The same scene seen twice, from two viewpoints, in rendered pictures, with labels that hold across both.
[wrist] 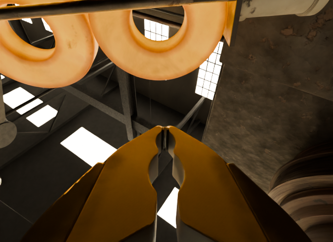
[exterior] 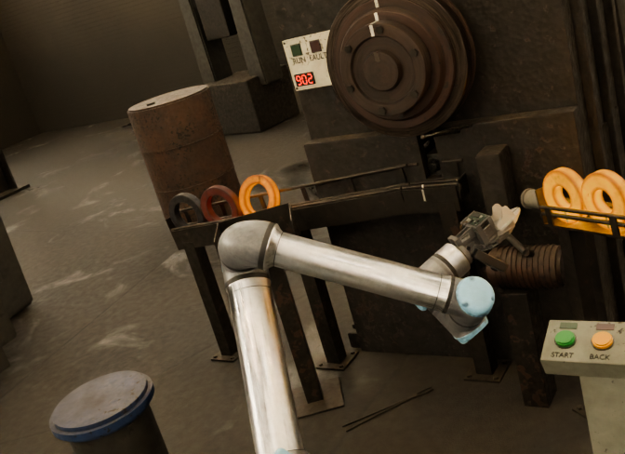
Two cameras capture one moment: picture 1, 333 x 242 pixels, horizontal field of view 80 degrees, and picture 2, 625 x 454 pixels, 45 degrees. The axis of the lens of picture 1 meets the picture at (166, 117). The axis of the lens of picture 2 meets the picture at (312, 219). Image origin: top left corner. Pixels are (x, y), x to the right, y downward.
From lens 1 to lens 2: 2.06 m
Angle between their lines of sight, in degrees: 89
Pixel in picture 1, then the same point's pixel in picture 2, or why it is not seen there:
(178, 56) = (552, 182)
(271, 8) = (532, 198)
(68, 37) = (588, 197)
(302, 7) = (525, 196)
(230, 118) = (543, 41)
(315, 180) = (458, 93)
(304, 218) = (439, 68)
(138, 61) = (565, 182)
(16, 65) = (608, 189)
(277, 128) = (502, 61)
